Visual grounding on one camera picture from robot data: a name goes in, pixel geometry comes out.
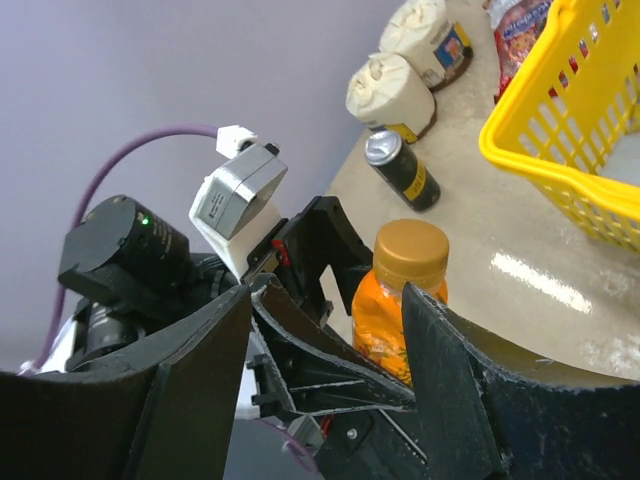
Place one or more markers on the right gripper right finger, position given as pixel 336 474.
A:
pixel 490 409

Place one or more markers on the small orange juice bottle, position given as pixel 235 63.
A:
pixel 405 251

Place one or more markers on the black drink can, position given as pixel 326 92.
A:
pixel 394 160

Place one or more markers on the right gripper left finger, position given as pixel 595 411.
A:
pixel 160 408

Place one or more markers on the red snack bag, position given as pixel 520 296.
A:
pixel 516 26

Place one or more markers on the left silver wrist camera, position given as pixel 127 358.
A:
pixel 233 209

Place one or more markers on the rear toilet paper roll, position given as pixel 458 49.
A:
pixel 436 46

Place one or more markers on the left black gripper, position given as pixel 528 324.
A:
pixel 353 418

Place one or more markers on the front toilet paper roll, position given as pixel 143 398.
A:
pixel 386 93

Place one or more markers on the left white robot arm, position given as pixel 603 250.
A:
pixel 136 276

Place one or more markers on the toilet paper roll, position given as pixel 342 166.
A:
pixel 386 93
pixel 436 46

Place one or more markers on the yellow plastic basket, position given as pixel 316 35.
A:
pixel 573 99

